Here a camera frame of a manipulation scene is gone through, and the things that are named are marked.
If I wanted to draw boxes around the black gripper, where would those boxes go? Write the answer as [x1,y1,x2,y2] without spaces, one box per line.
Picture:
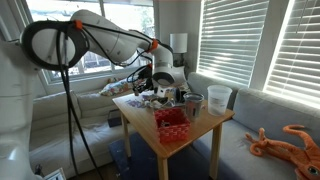
[139,79,156,93]

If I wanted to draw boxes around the purple white food pouch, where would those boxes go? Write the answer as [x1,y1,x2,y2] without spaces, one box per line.
[126,97,148,110]

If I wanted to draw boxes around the floral pillow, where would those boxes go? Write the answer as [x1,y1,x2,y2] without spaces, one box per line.
[98,77,135,98]

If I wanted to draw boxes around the black headphones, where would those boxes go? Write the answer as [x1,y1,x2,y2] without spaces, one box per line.
[171,87,188,105]

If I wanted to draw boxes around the light wooden table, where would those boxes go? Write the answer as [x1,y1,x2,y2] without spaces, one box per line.
[112,83,236,180]

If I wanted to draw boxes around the red woven basket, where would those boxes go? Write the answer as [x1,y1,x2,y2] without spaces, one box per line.
[152,107,192,145]

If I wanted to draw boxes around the black box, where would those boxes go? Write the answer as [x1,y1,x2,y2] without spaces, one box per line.
[106,108,123,129]

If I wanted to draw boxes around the grey metal cup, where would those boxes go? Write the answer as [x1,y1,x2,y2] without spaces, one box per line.
[182,92,205,122]

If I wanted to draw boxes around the floor lamp white shade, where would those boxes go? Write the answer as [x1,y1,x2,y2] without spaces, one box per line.
[169,32,189,70]

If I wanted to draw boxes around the white framed window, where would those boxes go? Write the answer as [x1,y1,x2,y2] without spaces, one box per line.
[24,0,158,85]

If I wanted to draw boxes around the translucent plastic container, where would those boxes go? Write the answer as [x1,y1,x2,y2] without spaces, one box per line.
[206,85,234,118]

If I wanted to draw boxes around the dark blue rug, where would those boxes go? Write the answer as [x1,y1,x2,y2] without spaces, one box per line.
[108,132,215,180]

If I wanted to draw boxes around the white window blind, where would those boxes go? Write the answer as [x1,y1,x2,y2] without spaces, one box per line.
[262,0,320,110]
[196,0,270,89]

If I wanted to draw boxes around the white leather sofa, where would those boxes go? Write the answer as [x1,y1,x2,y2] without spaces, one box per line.
[28,78,152,180]

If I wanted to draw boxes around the grey fabric sofa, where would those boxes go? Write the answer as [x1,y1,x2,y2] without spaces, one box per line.
[185,72,320,180]

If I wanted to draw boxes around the white framed card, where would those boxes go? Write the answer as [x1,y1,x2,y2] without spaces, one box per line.
[41,167,68,180]

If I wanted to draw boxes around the orange octopus plush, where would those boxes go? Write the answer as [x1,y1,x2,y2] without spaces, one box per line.
[244,124,320,180]

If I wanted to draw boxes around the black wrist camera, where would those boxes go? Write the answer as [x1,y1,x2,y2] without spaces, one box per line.
[135,64,154,81]

